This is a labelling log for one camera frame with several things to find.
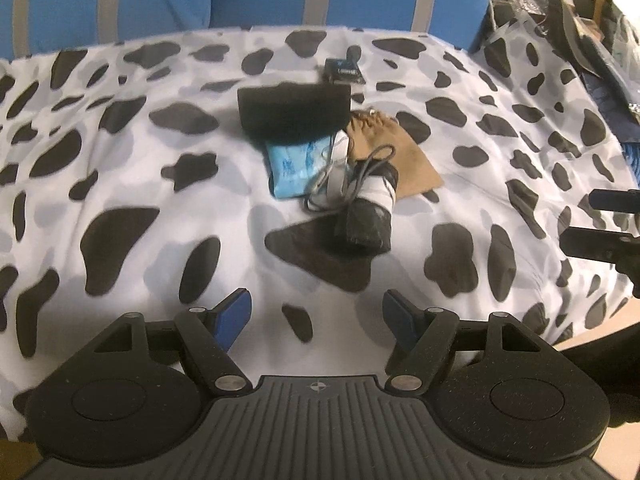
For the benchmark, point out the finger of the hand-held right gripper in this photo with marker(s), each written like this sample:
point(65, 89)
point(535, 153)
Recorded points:
point(615, 199)
point(590, 244)

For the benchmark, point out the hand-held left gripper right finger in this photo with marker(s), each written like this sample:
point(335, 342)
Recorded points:
point(400, 317)

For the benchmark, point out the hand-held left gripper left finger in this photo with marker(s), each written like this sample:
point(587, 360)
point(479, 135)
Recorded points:
point(232, 317)

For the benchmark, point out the black cloth pouch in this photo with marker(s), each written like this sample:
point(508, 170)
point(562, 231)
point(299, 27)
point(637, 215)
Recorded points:
point(292, 110)

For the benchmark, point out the blue patterned cloth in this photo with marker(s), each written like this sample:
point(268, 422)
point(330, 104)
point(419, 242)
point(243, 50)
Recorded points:
point(615, 110)

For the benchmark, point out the brown suede pouch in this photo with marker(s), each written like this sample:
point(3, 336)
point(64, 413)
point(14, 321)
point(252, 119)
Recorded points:
point(410, 160)

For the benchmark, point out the blue tissue packet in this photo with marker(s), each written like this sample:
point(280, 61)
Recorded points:
point(295, 165)

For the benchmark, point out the cow print blanket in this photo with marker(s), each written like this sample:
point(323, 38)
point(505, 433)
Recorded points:
point(150, 170)

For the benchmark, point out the dark olive bag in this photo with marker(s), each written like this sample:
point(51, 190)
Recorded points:
point(575, 30)

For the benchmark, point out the small black box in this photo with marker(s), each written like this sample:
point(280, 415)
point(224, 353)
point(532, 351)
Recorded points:
point(342, 71)

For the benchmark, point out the cardboard box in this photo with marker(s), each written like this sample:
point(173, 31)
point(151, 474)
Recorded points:
point(17, 460)

